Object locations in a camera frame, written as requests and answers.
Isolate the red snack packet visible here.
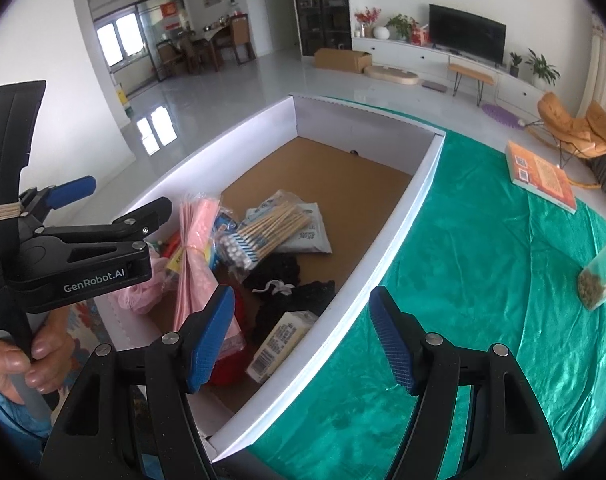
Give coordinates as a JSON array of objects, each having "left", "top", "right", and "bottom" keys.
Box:
[{"left": 155, "top": 231, "right": 256, "bottom": 387}]

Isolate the pink mesh bath pouf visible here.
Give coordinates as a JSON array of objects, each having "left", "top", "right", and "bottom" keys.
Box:
[{"left": 108, "top": 246, "right": 179, "bottom": 315}]

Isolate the pink straws bundle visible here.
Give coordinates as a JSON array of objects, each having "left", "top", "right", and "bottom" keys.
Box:
[{"left": 173, "top": 194, "right": 220, "bottom": 330}]

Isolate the yellow tissue pack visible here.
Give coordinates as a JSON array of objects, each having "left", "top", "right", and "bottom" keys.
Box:
[{"left": 246, "top": 311, "right": 318, "bottom": 384}]

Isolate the black cloth item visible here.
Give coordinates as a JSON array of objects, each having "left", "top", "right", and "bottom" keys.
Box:
[{"left": 242, "top": 254, "right": 336, "bottom": 346}]

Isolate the cotton swabs pack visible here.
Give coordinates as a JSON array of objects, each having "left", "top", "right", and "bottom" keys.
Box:
[{"left": 216, "top": 200, "right": 310, "bottom": 273}]

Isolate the white printed pouch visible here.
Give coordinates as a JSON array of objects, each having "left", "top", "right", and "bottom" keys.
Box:
[{"left": 242, "top": 190, "right": 332, "bottom": 254}]

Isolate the person's left hand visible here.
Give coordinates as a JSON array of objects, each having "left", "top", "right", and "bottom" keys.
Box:
[{"left": 0, "top": 307, "right": 75, "bottom": 404}]

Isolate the green satin tablecloth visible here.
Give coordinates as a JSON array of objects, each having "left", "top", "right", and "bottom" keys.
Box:
[{"left": 251, "top": 131, "right": 606, "bottom": 479}]

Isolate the clear plastic jar black lid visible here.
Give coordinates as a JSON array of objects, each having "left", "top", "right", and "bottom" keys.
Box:
[{"left": 577, "top": 244, "right": 606, "bottom": 311}]

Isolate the orange book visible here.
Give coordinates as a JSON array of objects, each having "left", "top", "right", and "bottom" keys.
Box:
[{"left": 504, "top": 141, "right": 577, "bottom": 214}]

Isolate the white cardboard box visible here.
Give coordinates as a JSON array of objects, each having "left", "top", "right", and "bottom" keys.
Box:
[{"left": 88, "top": 96, "right": 446, "bottom": 462}]

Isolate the orange lounge chair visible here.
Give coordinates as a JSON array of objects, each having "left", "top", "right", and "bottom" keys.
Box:
[{"left": 519, "top": 92, "right": 606, "bottom": 192}]

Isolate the brown cardboard box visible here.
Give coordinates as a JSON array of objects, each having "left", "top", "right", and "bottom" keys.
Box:
[{"left": 314, "top": 48, "right": 372, "bottom": 74}]

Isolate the white tv cabinet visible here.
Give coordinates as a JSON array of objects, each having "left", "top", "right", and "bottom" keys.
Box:
[{"left": 352, "top": 38, "right": 544, "bottom": 114}]

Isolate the dark display cabinet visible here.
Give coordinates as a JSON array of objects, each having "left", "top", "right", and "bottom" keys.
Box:
[{"left": 295, "top": 0, "right": 352, "bottom": 58}]

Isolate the small wooden bench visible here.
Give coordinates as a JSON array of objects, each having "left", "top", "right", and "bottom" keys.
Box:
[{"left": 448, "top": 63, "right": 496, "bottom": 107}]

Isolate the green potted plant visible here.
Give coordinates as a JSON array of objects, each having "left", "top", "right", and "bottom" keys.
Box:
[{"left": 526, "top": 49, "right": 561, "bottom": 87}]

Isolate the red flowers white vase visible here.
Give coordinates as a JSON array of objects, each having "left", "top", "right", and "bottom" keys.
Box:
[{"left": 354, "top": 6, "right": 391, "bottom": 40}]

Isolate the black television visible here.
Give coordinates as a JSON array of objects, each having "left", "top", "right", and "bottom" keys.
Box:
[{"left": 429, "top": 3, "right": 507, "bottom": 64}]

